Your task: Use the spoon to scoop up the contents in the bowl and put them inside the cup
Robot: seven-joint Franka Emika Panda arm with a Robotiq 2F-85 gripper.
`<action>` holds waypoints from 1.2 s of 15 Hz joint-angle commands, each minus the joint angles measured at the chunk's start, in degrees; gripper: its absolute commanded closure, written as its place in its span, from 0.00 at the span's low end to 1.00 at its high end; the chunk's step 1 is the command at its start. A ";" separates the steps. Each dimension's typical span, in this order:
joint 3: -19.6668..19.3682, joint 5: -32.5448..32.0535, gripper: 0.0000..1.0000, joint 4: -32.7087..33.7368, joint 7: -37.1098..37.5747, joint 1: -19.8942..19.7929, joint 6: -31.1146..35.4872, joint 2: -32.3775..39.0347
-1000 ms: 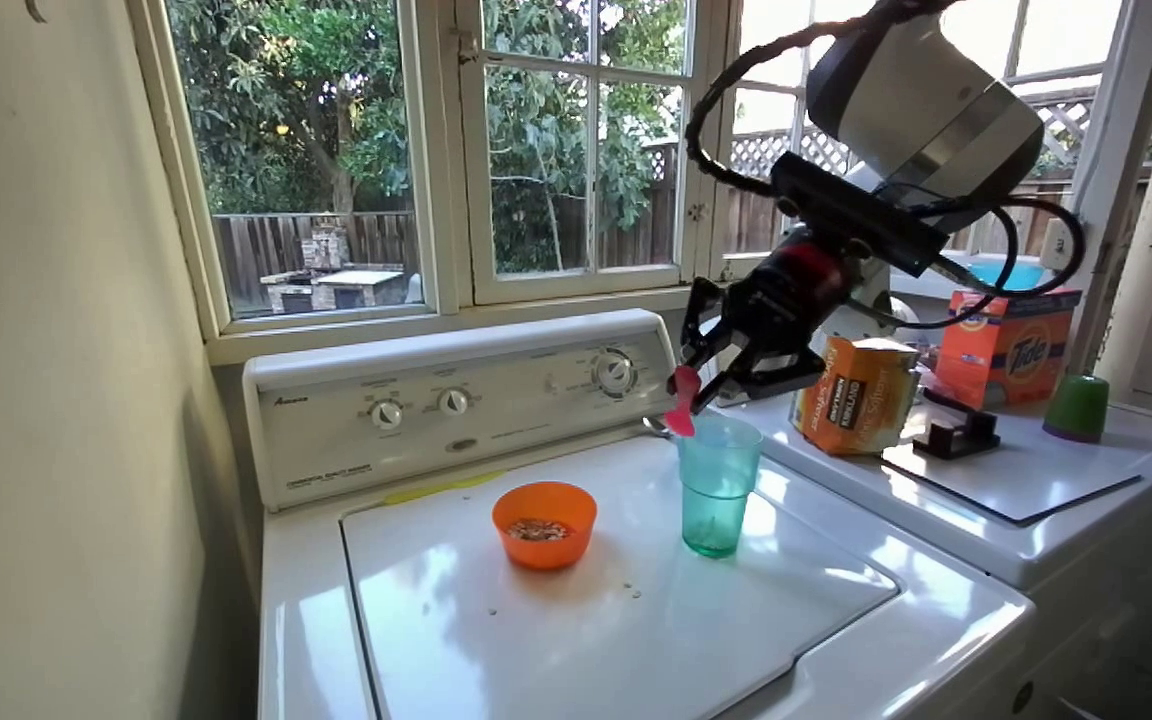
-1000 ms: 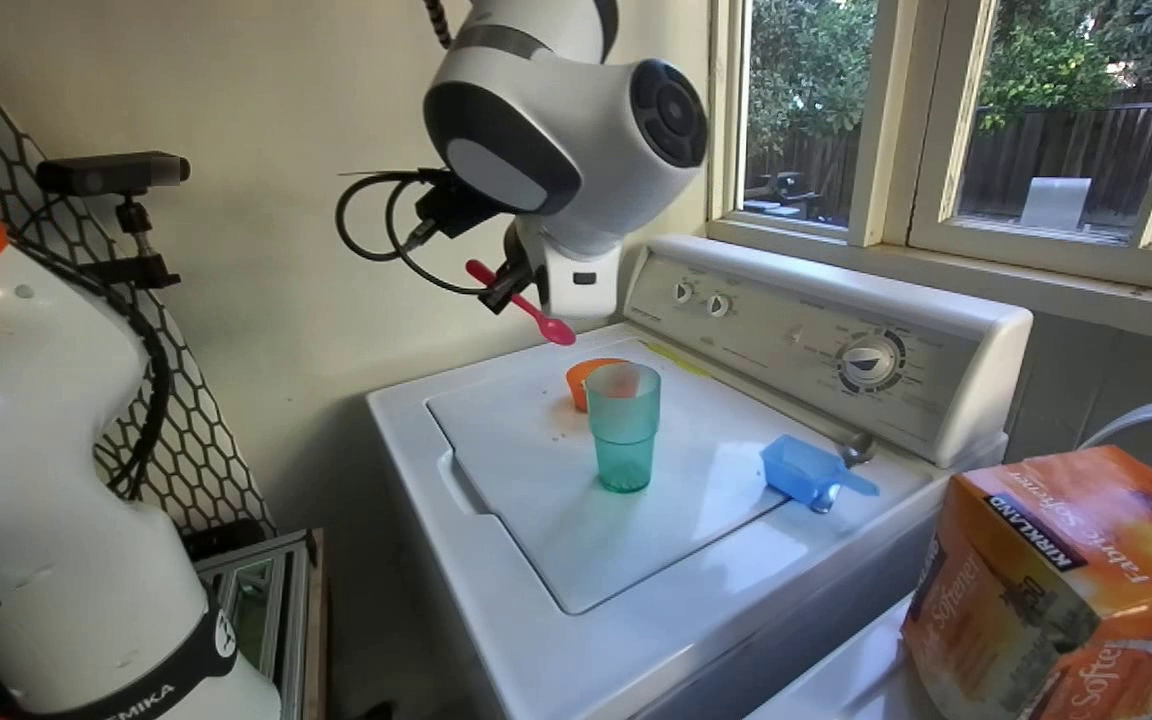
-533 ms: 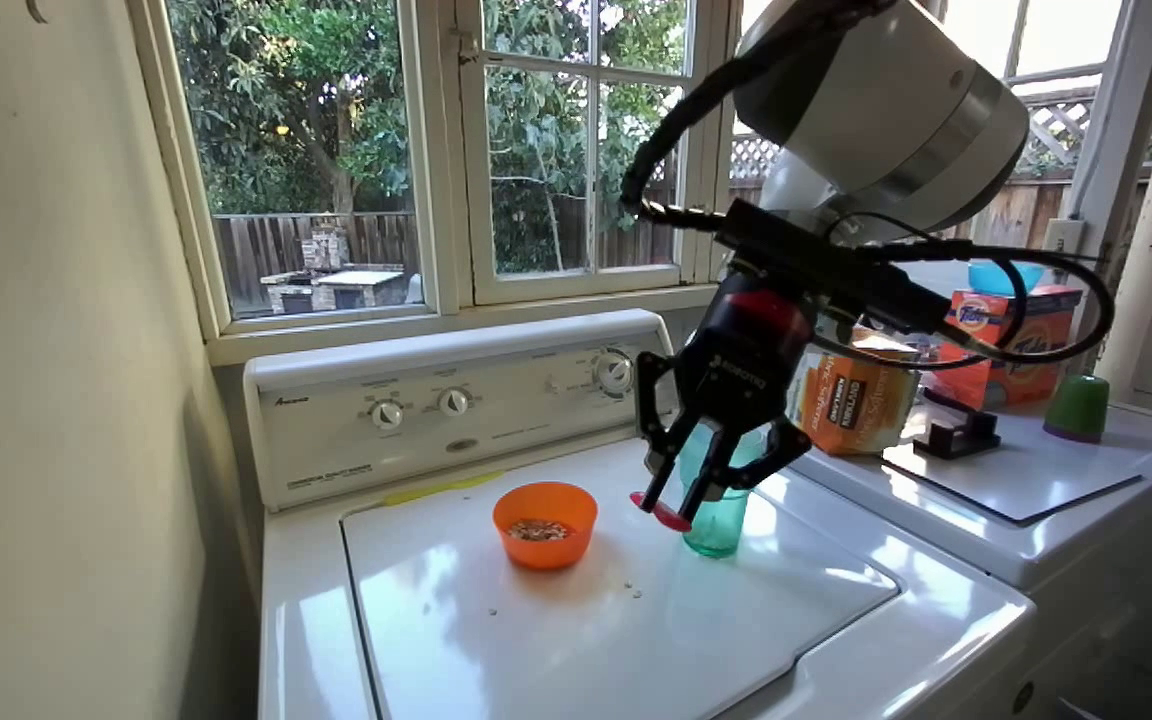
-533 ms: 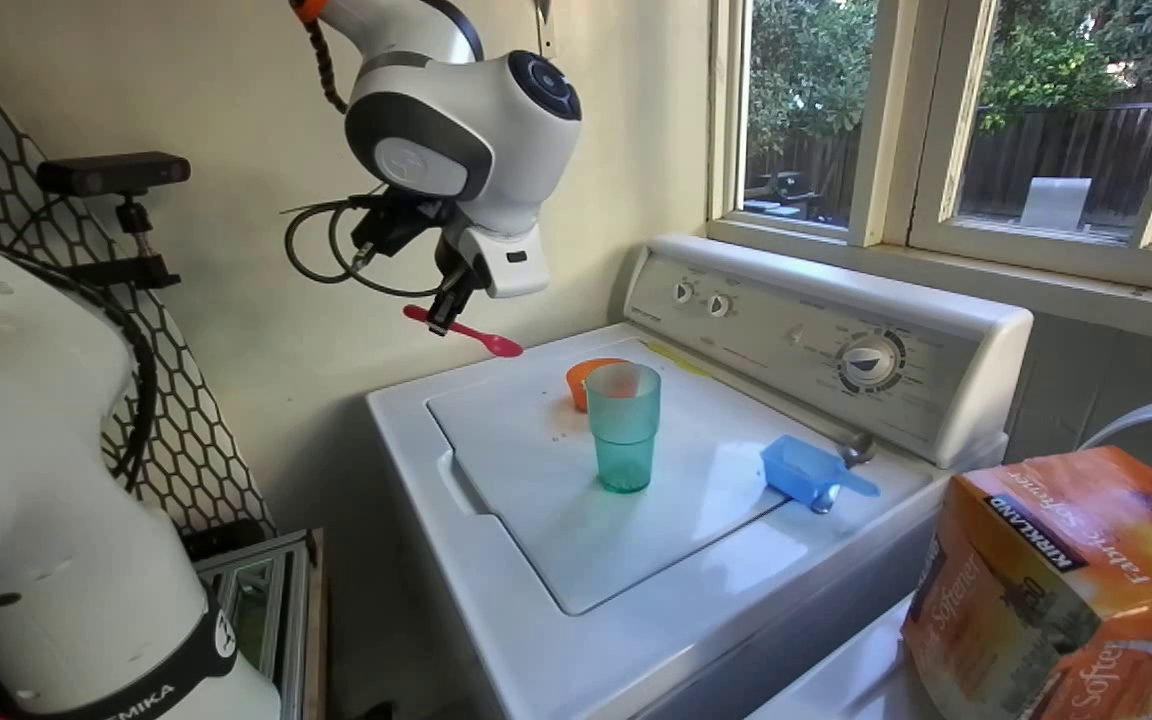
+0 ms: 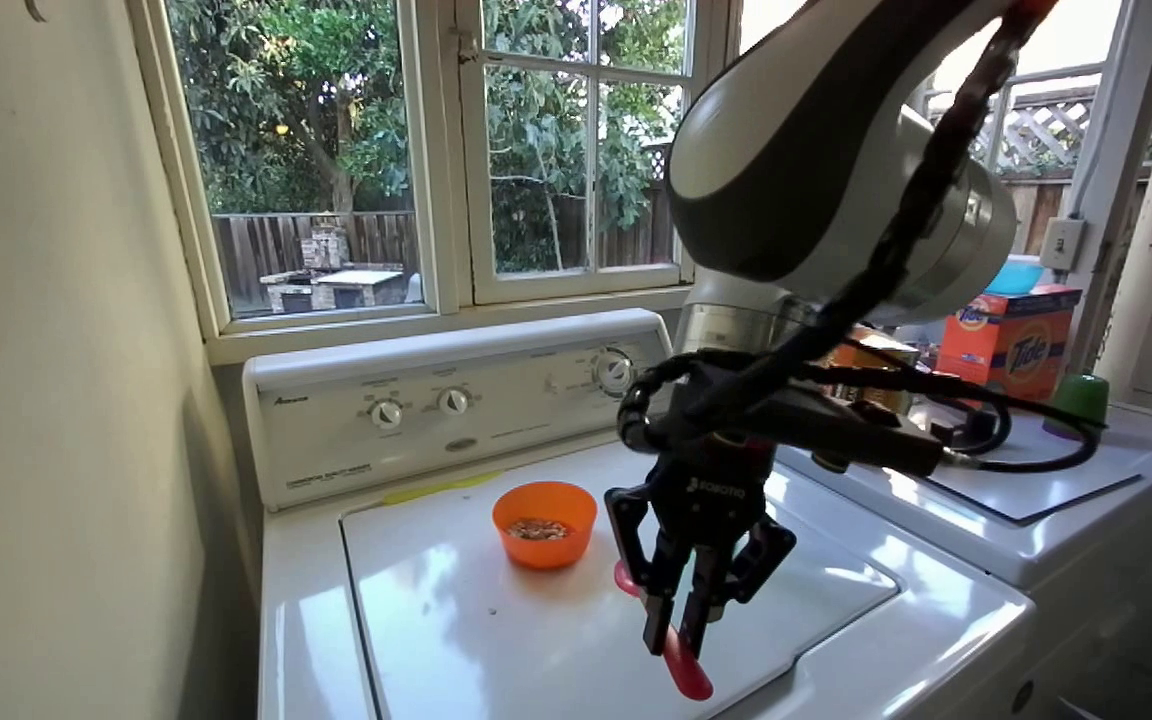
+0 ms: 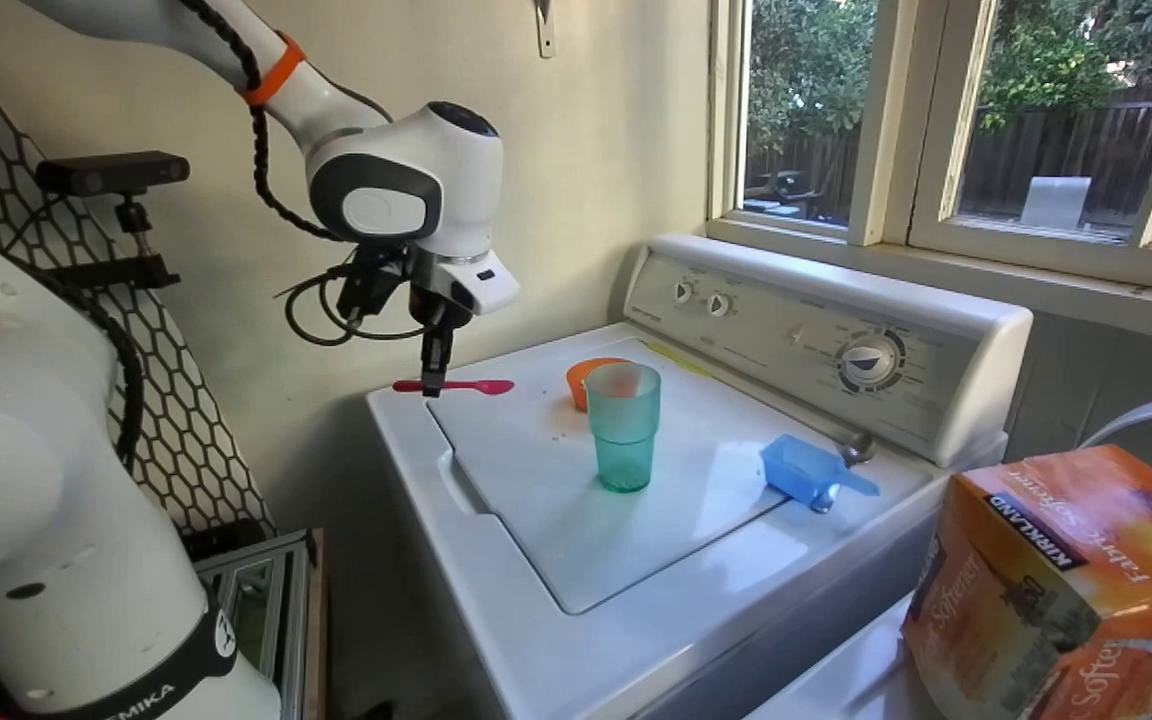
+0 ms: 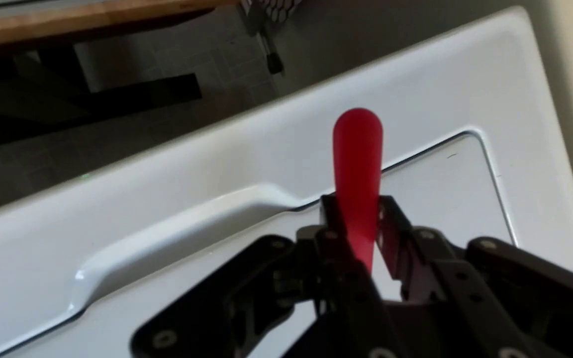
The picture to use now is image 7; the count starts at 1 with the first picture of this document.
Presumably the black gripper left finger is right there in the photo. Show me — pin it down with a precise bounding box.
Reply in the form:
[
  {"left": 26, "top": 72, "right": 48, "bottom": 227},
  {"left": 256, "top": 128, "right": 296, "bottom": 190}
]
[{"left": 129, "top": 196, "right": 390, "bottom": 358}]

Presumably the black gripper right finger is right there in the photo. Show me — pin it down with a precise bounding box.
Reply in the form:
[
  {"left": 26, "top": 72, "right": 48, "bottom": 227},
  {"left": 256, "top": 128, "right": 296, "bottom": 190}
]
[{"left": 374, "top": 196, "right": 573, "bottom": 358}]

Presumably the pink plastic spoon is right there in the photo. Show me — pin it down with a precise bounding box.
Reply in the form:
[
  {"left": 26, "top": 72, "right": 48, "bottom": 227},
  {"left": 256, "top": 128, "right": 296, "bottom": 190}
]
[{"left": 330, "top": 108, "right": 386, "bottom": 275}]

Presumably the white washer lid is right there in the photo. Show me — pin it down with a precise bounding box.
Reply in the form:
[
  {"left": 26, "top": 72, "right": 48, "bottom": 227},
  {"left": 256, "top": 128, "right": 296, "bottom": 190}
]
[{"left": 6, "top": 130, "right": 521, "bottom": 358}]

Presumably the white washing machine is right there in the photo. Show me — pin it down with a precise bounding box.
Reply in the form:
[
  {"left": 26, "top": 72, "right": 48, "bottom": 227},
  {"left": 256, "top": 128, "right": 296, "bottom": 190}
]
[{"left": 0, "top": 7, "right": 573, "bottom": 358}]

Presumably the black honeycomb mesh panel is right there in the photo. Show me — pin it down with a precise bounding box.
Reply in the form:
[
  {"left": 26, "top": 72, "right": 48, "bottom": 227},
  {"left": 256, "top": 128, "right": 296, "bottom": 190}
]
[{"left": 239, "top": 0, "right": 302, "bottom": 21}]

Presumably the wood edged table panel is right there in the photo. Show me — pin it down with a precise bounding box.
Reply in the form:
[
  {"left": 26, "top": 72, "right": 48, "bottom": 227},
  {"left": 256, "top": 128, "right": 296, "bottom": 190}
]
[{"left": 0, "top": 0, "right": 239, "bottom": 52}]

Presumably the black metal stand frame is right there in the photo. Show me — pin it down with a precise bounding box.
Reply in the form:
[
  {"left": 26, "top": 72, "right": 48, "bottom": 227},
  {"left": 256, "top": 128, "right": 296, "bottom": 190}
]
[{"left": 0, "top": 42, "right": 203, "bottom": 156}]

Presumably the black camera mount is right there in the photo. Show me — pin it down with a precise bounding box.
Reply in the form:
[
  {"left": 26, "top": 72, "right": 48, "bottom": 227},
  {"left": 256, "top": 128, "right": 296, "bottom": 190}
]
[{"left": 254, "top": 11, "right": 286, "bottom": 76}]

